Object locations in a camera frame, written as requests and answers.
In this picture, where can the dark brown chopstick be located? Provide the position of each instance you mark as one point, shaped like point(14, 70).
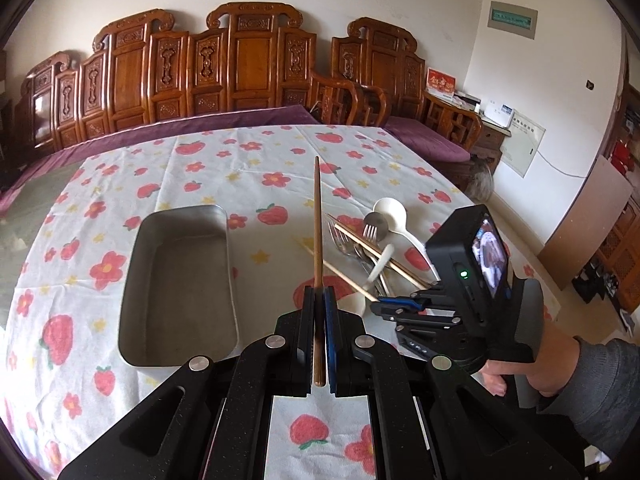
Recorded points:
point(319, 367)

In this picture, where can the beige spoon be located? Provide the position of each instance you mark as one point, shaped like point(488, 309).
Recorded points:
point(387, 252)

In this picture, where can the metal rectangular tray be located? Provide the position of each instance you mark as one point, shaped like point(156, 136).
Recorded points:
point(178, 295)

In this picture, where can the person's right hand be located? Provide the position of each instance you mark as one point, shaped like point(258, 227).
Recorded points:
point(556, 362)

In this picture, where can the purple armchair cushion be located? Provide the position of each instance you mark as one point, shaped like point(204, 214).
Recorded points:
point(424, 141)

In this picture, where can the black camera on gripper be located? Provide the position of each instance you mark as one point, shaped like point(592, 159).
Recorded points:
point(471, 261)

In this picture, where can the green wall sign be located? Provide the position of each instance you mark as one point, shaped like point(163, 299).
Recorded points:
point(517, 20)

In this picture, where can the metal fork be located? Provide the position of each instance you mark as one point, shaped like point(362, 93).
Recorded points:
point(347, 247)

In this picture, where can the grey sleeved right forearm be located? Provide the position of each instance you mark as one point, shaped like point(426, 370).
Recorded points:
point(601, 398)

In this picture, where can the dark metal spoon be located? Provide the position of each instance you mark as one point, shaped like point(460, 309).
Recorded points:
point(375, 227)

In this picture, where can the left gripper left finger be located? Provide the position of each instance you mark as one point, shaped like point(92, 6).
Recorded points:
point(208, 420)

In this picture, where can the wooden side cabinet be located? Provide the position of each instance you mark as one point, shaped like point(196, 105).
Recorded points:
point(487, 147)

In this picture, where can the red greeting card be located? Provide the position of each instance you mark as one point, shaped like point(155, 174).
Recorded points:
point(440, 83)

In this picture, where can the carved wooden armchair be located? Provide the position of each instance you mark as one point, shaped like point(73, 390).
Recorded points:
point(386, 77)

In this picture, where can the carved wooden long bench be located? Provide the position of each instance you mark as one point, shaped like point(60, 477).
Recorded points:
point(143, 70)

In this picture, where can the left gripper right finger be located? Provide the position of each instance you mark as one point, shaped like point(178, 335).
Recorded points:
point(417, 423)

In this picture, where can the light wooden chopstick pair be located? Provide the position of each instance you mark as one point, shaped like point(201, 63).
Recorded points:
point(375, 251)

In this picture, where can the large white ladle spoon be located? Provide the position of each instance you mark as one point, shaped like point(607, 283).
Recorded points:
point(396, 216)

